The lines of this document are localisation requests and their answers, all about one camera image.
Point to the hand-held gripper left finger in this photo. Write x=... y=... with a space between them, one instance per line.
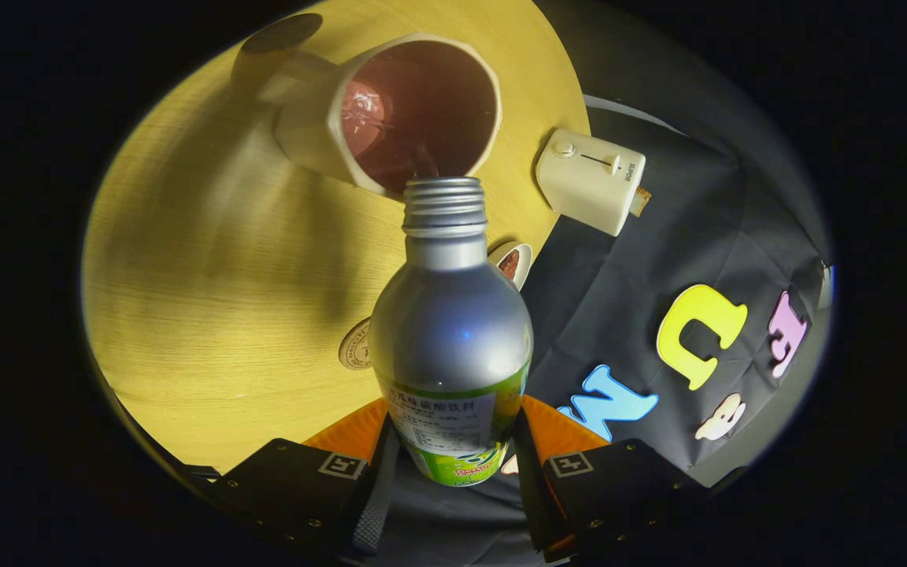
x=375 y=504

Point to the silver juice bottle green label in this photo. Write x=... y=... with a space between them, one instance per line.
x=453 y=331

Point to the wooden table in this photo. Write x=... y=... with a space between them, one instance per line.
x=209 y=276

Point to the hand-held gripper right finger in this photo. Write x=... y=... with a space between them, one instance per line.
x=536 y=496

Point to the cream toaster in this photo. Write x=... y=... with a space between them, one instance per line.
x=587 y=185

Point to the small plate with food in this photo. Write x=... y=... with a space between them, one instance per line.
x=515 y=264

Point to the round brown coaster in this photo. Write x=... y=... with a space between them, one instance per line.
x=355 y=346

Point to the toast slice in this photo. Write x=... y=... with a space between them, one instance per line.
x=642 y=201

